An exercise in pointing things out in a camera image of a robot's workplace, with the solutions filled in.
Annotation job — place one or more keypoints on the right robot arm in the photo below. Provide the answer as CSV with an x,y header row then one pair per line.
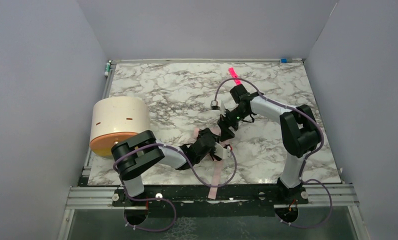
x,y
301,136

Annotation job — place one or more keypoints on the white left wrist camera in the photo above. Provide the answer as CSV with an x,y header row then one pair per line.
x,y
222,152

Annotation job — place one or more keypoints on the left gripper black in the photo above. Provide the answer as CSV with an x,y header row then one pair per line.
x,y
211,142

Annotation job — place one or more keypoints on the cream cylindrical umbrella bin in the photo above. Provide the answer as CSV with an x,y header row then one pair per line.
x,y
115,119

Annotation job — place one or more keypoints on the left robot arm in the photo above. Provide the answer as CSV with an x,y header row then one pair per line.
x,y
137,154

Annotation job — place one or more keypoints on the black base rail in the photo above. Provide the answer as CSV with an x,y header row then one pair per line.
x,y
196,201

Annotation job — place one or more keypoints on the pink highlighter marker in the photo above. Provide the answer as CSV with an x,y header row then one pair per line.
x,y
234,75

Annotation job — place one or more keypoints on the green white marker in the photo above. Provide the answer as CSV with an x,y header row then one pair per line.
x,y
107,69

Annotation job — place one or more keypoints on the pink folding umbrella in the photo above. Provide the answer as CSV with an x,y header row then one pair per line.
x,y
217,171

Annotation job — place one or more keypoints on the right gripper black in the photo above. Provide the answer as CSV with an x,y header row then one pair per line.
x,y
228,122

